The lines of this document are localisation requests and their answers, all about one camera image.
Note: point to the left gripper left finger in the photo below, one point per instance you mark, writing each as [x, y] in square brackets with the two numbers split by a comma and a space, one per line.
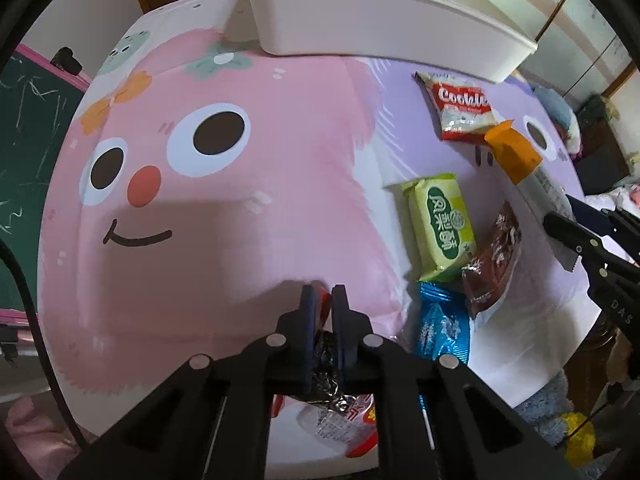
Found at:
[210, 419]

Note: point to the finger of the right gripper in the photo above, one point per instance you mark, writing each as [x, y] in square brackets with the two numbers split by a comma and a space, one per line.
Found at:
[580, 239]
[618, 224]

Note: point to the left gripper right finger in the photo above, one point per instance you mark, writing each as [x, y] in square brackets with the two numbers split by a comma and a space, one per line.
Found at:
[435, 419]

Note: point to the orange white long packet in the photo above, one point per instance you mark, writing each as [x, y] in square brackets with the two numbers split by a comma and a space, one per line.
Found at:
[541, 194]

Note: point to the red edged dark snack packet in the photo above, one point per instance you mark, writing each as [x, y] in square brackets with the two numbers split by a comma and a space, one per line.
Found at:
[334, 418]

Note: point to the blue foil snack packet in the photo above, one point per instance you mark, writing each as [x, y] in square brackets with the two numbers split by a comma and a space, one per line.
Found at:
[444, 324]

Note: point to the brown snowflake snack packet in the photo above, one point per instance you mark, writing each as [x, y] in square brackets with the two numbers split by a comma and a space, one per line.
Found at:
[486, 278]

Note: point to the green pineapple cake packet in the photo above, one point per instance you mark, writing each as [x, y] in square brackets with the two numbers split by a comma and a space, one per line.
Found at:
[441, 226]

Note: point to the red white cookie packet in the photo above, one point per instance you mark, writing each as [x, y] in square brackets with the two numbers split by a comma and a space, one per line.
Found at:
[462, 107]

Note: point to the yellow plush toy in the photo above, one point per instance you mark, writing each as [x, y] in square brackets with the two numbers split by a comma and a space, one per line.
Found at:
[579, 439]

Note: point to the pink cartoon tablecloth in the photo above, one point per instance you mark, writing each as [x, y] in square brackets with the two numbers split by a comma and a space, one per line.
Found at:
[202, 183]

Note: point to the white plastic storage bin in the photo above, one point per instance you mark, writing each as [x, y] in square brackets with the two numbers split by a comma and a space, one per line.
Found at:
[473, 37]

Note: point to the green chalkboard pink frame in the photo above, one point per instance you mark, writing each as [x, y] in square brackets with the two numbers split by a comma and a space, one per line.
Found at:
[37, 103]

